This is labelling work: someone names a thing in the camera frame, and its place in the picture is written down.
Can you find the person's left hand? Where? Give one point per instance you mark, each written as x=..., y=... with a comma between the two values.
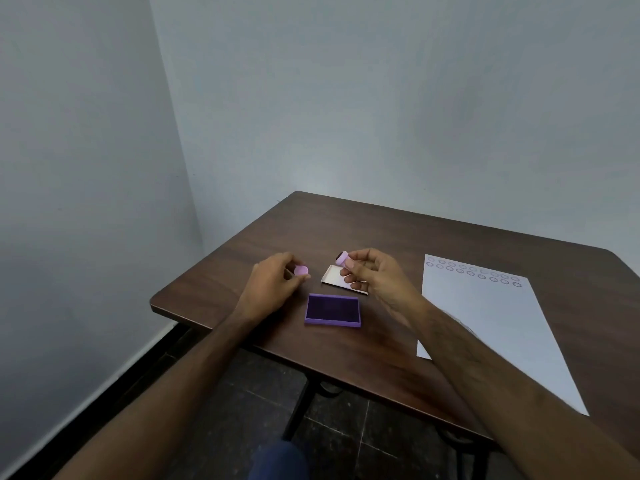
x=265, y=287

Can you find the person's right hand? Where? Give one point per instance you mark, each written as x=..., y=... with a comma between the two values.
x=387, y=287

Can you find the person's left thumb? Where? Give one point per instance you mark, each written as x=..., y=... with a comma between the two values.
x=296, y=283

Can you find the person's right thumb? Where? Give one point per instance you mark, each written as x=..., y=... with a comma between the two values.
x=358, y=265

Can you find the round pink stamp cap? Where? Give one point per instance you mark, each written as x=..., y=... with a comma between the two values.
x=301, y=270

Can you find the small purple stamp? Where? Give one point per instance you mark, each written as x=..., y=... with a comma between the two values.
x=342, y=257

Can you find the person's left forearm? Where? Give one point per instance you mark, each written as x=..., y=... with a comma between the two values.
x=170, y=399

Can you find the person's right forearm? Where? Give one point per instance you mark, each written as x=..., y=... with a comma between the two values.
x=510, y=399

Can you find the white ink pad lid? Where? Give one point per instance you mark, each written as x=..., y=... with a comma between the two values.
x=336, y=277

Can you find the purple ink pad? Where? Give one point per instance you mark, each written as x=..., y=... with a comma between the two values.
x=333, y=310

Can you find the black metal table leg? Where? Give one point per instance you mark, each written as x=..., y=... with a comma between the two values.
x=302, y=402
x=472, y=452

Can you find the white stamped paper sheet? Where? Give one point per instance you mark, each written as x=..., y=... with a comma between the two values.
x=492, y=319

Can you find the person's blue trouser leg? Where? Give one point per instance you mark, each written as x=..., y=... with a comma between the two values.
x=278, y=462

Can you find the black skirting board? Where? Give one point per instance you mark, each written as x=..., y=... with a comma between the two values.
x=95, y=399

